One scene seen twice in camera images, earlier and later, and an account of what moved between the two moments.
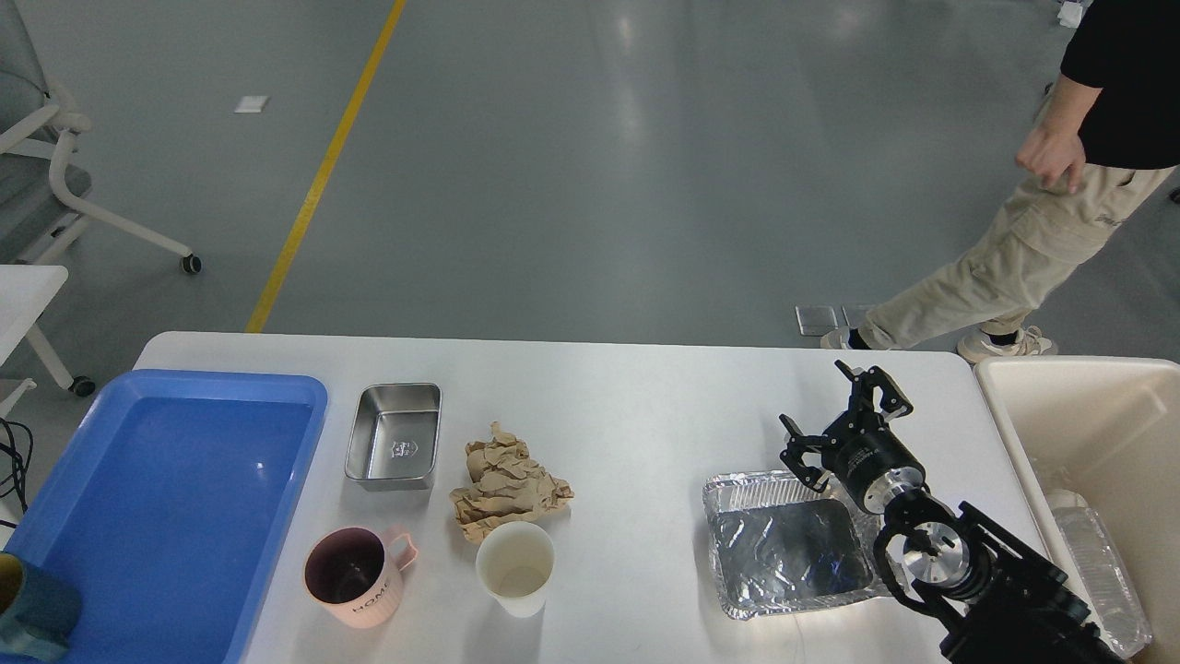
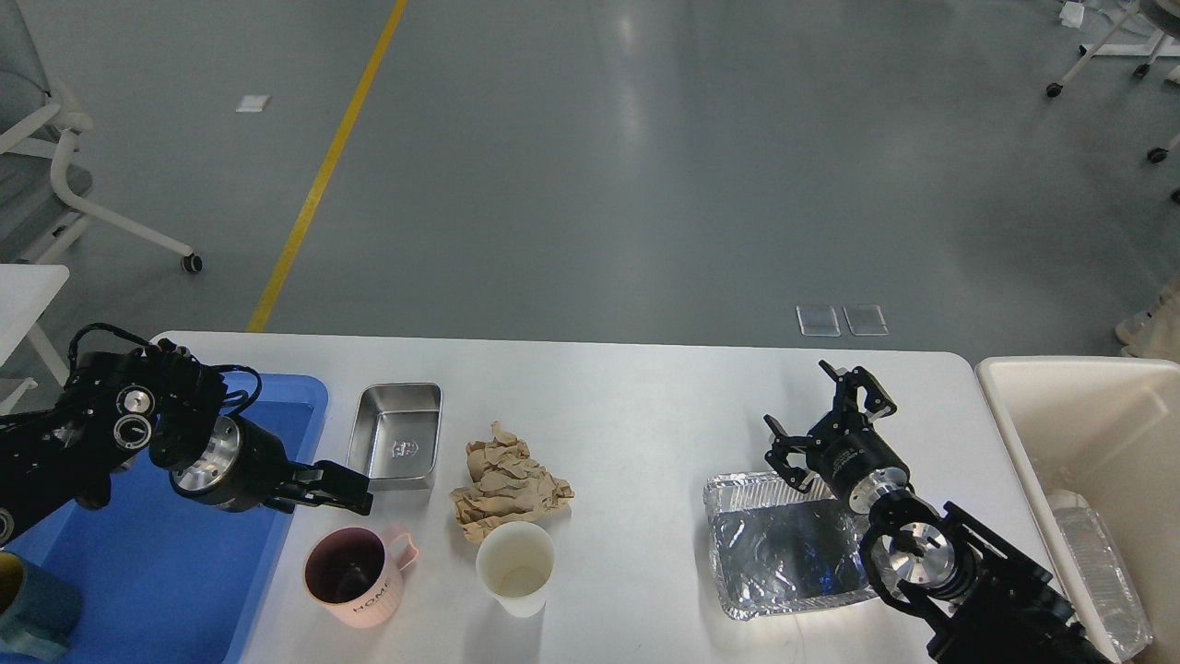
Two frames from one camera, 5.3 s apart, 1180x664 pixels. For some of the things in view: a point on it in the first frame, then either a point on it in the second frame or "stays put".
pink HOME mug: [355, 578] stays put
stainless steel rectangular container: [394, 436] stays put
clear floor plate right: [855, 314] stays put
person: [1111, 137] -> [1155, 333]
